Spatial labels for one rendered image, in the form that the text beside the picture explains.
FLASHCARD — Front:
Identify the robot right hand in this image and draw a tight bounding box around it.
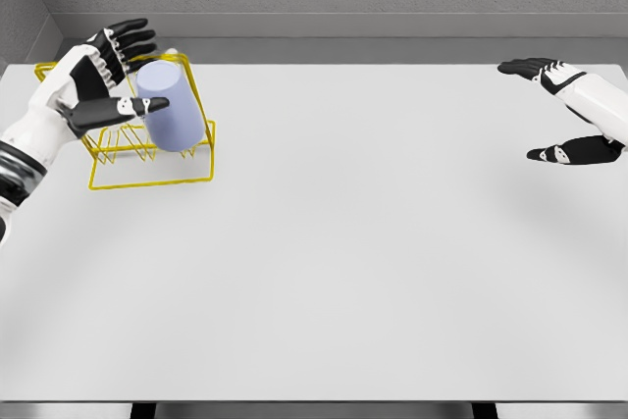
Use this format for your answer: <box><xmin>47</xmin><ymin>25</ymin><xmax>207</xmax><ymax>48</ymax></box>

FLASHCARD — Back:
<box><xmin>497</xmin><ymin>57</ymin><xmax>628</xmax><ymax>166</ymax></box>

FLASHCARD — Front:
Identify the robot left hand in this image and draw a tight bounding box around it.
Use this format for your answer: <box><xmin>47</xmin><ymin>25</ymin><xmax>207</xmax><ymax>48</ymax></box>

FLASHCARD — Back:
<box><xmin>27</xmin><ymin>18</ymin><xmax>171</xmax><ymax>140</ymax></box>

